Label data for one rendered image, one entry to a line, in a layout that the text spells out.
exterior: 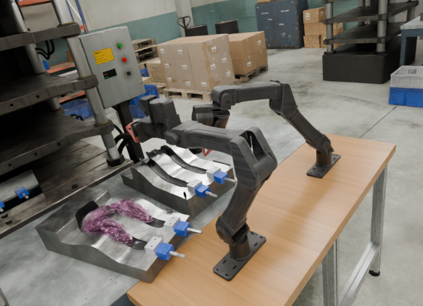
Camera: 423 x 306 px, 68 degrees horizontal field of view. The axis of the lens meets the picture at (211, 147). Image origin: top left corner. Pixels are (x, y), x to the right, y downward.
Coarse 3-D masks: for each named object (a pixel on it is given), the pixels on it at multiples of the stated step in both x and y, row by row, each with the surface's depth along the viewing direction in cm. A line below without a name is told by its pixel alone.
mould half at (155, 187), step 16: (160, 160) 141; (192, 160) 144; (128, 176) 147; (144, 176) 133; (176, 176) 134; (192, 176) 131; (144, 192) 140; (160, 192) 129; (176, 192) 121; (224, 192) 130; (176, 208) 125; (192, 208) 118
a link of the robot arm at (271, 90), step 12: (252, 84) 110; (264, 84) 110; (276, 84) 110; (288, 84) 110; (216, 96) 104; (240, 96) 106; (252, 96) 109; (264, 96) 110; (276, 96) 111; (288, 96) 111; (288, 108) 113
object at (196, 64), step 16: (160, 48) 550; (176, 48) 521; (192, 48) 496; (208, 48) 484; (224, 48) 509; (176, 64) 539; (192, 64) 511; (208, 64) 491; (224, 64) 516; (176, 80) 558; (192, 80) 529; (208, 80) 503; (224, 80) 523; (176, 96) 567; (208, 96) 505
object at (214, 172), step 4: (212, 168) 127; (216, 168) 127; (220, 168) 127; (208, 172) 125; (212, 172) 125; (216, 172) 125; (220, 172) 126; (224, 172) 126; (208, 176) 127; (212, 176) 125; (216, 176) 124; (220, 176) 123; (224, 176) 123; (216, 180) 125; (220, 180) 123; (224, 180) 124; (228, 180) 122; (232, 180) 121
